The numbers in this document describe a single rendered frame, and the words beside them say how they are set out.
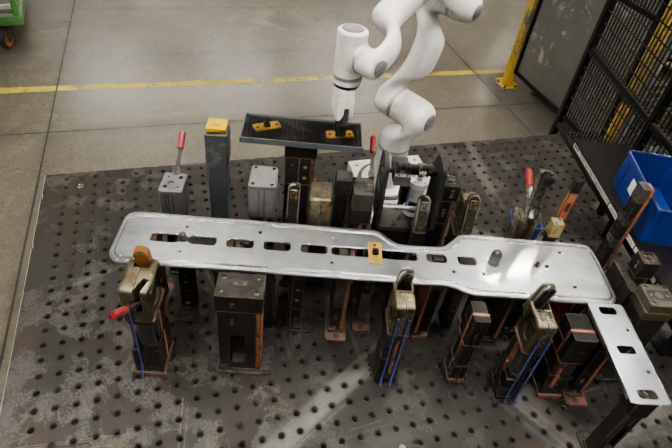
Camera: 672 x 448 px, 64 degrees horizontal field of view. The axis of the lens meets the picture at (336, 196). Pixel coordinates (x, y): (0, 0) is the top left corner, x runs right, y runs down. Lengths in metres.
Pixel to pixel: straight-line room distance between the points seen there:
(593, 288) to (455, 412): 0.51
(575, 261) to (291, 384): 0.89
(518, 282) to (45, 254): 1.48
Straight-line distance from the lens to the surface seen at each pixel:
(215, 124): 1.66
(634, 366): 1.54
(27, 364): 1.74
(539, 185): 1.63
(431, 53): 1.82
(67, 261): 1.95
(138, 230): 1.56
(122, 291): 1.35
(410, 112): 1.86
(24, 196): 3.39
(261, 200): 1.53
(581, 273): 1.69
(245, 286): 1.35
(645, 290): 1.65
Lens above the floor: 2.07
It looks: 40 degrees down
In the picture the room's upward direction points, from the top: 8 degrees clockwise
